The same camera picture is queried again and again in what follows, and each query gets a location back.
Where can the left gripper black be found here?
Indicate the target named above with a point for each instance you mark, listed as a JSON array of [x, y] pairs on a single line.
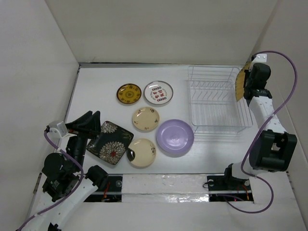
[[91, 130]]

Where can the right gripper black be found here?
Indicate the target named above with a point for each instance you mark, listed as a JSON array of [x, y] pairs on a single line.
[[248, 73]]

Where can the yellow woven square plate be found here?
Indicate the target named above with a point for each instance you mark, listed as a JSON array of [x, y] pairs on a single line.
[[240, 81]]

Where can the white plate red characters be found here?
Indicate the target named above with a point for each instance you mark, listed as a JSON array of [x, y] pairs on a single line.
[[158, 92]]

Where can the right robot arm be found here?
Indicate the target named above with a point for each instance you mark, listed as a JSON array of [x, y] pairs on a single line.
[[273, 148]]

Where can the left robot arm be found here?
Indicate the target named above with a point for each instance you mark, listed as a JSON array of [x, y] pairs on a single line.
[[67, 185]]

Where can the black floral square plate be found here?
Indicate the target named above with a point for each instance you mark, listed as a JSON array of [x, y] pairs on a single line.
[[111, 144]]

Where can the brown yellow round plate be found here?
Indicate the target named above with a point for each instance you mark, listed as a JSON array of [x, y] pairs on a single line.
[[129, 93]]

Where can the cream plate upper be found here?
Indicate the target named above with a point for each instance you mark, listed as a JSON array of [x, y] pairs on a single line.
[[146, 118]]

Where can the cream plate black spot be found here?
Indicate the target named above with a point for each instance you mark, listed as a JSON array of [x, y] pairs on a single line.
[[141, 153]]

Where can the purple round plate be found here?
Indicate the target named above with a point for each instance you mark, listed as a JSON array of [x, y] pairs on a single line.
[[175, 137]]

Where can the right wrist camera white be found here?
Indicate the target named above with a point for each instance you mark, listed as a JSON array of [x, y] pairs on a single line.
[[259, 58]]

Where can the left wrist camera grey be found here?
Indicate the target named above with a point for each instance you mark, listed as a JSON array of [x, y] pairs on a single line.
[[58, 129]]

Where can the white wire dish rack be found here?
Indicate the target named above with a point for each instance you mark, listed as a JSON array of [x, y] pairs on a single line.
[[214, 109]]

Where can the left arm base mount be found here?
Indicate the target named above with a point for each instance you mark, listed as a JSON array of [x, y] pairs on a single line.
[[110, 192]]

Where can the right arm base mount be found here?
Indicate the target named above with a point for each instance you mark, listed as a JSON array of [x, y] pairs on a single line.
[[222, 190]]

